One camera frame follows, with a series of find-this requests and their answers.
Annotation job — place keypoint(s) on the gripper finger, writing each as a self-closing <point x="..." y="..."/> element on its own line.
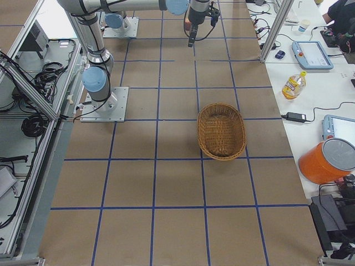
<point x="192" y="35"/>

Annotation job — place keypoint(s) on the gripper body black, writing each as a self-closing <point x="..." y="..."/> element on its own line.
<point x="197" y="14"/>

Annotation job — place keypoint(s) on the red yellow apple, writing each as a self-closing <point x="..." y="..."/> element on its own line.
<point x="187" y="24"/>

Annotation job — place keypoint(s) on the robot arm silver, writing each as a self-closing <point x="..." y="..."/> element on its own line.
<point x="112" y="8"/>
<point x="96" y="79"/>

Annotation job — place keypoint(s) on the wicker basket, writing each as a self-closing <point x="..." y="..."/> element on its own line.
<point x="221" y="132"/>

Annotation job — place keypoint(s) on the paper cup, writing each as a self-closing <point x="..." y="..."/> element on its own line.
<point x="303" y="25"/>

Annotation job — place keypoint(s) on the orange juice bottle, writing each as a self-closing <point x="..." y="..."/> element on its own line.
<point x="294" y="85"/>

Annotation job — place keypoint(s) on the blue teach pendant far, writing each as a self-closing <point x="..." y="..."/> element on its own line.
<point x="311" y="55"/>

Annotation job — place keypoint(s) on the blue teach pendant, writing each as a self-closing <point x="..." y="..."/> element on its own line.
<point x="311" y="55"/>
<point x="338" y="127"/>

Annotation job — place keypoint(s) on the black power adapter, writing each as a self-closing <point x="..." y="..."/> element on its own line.
<point x="295" y="117"/>

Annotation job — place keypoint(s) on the person in black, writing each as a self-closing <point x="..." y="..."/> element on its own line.
<point x="341" y="32"/>

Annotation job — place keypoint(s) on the grey control box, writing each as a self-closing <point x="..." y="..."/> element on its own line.
<point x="36" y="41"/>

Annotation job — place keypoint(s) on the blue teach pendant near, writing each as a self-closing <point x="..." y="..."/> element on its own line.
<point x="338" y="127"/>

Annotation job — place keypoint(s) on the orange bucket grey lid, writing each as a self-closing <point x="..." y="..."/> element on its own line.
<point x="328" y="161"/>

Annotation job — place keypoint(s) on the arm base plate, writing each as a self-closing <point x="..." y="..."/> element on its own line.
<point x="113" y="110"/>
<point x="120" y="28"/>

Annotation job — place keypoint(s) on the aluminium frame post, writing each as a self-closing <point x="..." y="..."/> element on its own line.
<point x="275" y="29"/>

